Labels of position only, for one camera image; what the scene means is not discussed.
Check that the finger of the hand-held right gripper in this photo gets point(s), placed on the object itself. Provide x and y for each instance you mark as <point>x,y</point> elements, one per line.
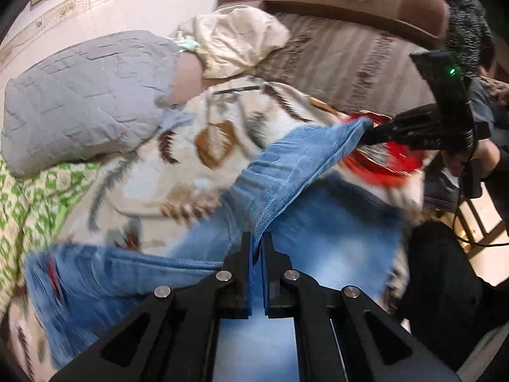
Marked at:
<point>405,129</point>

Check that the brown striped sofa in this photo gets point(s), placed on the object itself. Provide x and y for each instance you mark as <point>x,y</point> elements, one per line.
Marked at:
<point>342,51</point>

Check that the person's right forearm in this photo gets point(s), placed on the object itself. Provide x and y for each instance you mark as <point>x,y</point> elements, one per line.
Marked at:
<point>495,171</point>

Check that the cream crumpled cloth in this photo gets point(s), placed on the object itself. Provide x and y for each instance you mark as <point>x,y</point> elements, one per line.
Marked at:
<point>234,39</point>

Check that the leaf printed blanket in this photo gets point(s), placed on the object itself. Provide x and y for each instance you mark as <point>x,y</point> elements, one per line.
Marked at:
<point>222,107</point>

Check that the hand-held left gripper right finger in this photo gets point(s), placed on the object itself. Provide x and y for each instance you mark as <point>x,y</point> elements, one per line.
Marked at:
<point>269,286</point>

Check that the red patterned cloth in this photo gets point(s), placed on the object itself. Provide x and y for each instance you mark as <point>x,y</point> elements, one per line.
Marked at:
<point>381,167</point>

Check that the blue denim pants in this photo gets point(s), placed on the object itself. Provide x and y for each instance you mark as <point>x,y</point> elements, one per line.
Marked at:
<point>286,167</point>

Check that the pink pillow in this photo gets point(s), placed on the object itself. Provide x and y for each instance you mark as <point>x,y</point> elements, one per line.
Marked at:
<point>187,79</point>

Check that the green patterned blanket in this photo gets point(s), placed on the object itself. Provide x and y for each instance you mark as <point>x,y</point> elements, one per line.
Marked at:
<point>35,207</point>

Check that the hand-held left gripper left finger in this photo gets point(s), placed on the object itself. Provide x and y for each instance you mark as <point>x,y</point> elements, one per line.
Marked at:
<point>245,286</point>

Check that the grey quilted pillow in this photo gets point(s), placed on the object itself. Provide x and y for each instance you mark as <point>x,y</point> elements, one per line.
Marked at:
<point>79,95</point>

